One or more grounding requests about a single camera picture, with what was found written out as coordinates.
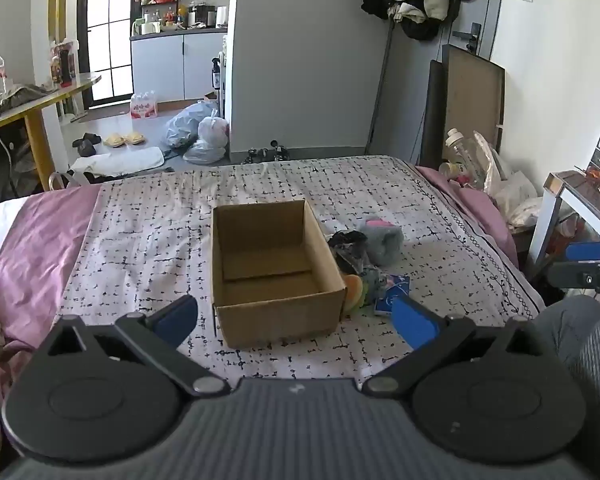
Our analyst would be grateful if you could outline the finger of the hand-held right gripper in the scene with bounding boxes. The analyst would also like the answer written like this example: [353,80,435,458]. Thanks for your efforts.
[565,240,600,262]
[547,261,600,294]

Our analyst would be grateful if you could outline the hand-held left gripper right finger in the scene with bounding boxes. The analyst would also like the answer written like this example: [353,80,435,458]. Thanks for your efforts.
[362,292,566,398]

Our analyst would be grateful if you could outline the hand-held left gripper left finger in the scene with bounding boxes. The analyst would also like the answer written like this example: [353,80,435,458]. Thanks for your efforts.
[40,294,233,399]

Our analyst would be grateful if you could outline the grey plush with pink heart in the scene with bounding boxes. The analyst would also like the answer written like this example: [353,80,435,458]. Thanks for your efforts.
[357,216,405,267]

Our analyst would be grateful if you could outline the brown cardboard box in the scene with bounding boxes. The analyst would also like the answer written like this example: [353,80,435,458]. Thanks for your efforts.
[211,199,349,350]

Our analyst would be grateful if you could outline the blue packet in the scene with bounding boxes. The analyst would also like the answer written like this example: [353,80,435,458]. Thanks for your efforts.
[373,274,411,317]

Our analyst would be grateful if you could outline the person's grey trouser leg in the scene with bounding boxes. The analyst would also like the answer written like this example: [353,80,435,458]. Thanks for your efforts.
[532,294,600,382]

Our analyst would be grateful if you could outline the white side table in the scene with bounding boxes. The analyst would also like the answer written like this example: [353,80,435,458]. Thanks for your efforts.
[527,170,600,275]

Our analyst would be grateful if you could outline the orange and green round plush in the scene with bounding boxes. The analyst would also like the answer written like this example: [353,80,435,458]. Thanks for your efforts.
[342,274,370,317]

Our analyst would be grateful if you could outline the black-and-white printed bed sheet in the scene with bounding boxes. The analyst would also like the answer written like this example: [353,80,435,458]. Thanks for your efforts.
[55,155,547,387]

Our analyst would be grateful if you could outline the black item in clear bag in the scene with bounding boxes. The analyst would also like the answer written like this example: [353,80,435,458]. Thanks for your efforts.
[327,230,372,274]

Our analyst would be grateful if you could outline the pile of white plastic bags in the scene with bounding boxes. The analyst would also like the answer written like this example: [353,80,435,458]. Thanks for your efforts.
[472,130,546,228]

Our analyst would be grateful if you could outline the clear bottle with white cap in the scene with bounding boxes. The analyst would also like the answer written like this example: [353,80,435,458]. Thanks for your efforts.
[445,128,482,182]

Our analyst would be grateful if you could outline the white floor mat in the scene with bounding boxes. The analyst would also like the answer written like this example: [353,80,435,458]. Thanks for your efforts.
[70,147,165,174]

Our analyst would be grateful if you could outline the plain white plastic bag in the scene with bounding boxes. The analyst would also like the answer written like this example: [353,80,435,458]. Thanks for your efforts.
[182,140,226,165]

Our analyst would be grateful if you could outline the black sandals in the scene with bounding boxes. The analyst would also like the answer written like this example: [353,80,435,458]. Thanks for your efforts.
[244,141,292,164]

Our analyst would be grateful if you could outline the grey-blue plastic bag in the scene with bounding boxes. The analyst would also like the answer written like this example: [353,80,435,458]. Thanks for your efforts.
[165,101,219,149]

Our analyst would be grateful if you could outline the brown board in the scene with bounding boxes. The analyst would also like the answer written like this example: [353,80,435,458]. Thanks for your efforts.
[441,43,506,157]

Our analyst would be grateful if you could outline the black board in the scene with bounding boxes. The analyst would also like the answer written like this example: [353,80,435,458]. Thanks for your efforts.
[422,58,447,169]

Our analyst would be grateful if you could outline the pack of water bottles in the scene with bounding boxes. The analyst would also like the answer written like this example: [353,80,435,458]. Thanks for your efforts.
[129,91,161,120]

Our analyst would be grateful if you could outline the grey pole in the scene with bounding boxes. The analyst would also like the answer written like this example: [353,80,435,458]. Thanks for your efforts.
[364,19,396,157]

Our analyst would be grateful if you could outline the yellow table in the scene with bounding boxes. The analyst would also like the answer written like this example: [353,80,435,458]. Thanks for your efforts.
[0,72,103,194]

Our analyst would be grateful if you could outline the white kitchen cabinet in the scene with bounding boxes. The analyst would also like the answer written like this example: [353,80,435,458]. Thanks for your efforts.
[130,29,229,107]

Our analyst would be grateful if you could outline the grey door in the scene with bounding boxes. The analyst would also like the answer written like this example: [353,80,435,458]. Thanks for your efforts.
[447,0,507,63]

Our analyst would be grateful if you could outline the dark cloth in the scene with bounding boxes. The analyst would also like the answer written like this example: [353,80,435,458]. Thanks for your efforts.
[0,84,52,122]

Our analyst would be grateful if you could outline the red snack packets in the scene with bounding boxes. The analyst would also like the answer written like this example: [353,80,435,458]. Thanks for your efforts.
[49,40,79,87]

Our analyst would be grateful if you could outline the black-framed glass door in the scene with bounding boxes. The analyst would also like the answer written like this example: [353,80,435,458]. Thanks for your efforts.
[77,0,137,107]

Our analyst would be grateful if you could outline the black door handle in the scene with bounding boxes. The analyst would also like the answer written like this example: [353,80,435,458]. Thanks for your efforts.
[452,22,481,54]

